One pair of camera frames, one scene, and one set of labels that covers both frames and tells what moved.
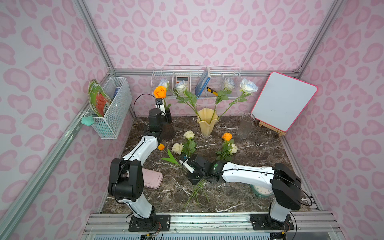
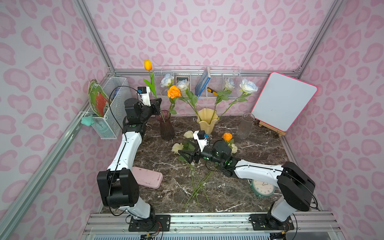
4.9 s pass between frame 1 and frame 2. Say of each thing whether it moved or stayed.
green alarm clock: stayed
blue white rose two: stayed
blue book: stayed
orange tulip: moved
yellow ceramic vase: stayed
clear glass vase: stayed
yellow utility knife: stayed
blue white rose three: stayed
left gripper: moved
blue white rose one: moved
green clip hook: stayed
